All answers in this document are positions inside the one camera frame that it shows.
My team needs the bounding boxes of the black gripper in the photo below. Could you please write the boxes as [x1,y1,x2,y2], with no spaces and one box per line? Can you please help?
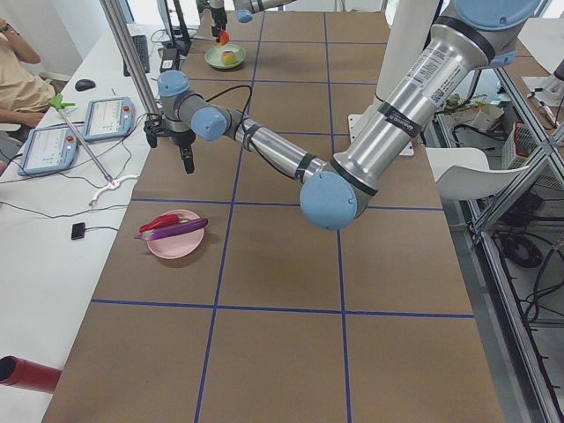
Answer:
[208,0,227,39]
[144,115,196,174]

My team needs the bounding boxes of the red orange apple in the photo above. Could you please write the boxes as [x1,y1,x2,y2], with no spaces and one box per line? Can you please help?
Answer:
[215,29,230,46]

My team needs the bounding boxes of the yellow pink peach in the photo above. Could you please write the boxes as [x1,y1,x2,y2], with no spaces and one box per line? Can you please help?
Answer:
[220,50,237,67]

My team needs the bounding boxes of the red chili pepper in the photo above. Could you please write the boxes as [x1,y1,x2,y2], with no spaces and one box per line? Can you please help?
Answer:
[138,214,189,233]

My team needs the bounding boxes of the purple eggplant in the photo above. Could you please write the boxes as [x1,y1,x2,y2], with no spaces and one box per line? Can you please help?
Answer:
[135,218,208,241]

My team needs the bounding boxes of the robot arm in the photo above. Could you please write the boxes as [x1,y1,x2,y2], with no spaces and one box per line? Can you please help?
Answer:
[157,1,538,230]
[207,0,293,41]

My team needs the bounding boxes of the green plate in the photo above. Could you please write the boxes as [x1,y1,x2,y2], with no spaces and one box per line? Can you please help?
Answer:
[204,43,246,70]

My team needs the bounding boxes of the black power adapter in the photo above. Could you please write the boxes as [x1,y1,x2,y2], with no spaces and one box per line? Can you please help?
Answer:
[159,48,180,73]

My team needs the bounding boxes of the metal grabber tong tool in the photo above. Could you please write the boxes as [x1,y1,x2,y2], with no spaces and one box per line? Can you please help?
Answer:
[49,93,139,207]

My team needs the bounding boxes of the pink plate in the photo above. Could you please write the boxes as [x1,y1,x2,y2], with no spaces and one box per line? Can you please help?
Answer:
[147,228,205,259]

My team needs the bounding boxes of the far teach pendant tablet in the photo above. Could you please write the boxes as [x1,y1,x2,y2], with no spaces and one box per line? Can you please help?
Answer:
[83,97,135,142]

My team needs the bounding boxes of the teach pendant tablet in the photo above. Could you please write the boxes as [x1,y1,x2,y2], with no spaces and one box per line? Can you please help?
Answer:
[18,125,78,176]
[83,97,135,142]

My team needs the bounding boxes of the black computer mouse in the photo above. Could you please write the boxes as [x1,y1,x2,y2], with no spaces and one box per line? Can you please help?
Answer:
[74,78,96,92]

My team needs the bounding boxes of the small black puck device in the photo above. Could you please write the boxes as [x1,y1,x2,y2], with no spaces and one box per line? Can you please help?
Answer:
[70,222,86,241]

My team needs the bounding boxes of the near teach pendant tablet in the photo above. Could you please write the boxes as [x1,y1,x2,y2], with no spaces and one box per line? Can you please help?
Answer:
[18,125,78,176]

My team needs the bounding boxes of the seated person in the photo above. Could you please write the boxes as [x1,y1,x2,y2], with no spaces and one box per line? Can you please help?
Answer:
[1,19,56,129]

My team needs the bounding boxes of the white chair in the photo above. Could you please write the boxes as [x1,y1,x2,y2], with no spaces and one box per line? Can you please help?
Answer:
[426,147,529,200]

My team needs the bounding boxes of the red bottle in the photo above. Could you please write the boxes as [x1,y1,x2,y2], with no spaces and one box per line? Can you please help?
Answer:
[1,356,62,394]

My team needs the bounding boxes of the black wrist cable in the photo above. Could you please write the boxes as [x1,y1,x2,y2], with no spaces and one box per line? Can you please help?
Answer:
[204,84,255,133]

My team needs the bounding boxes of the aluminium frame post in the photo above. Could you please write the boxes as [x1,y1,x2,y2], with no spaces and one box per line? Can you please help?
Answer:
[100,0,160,117]

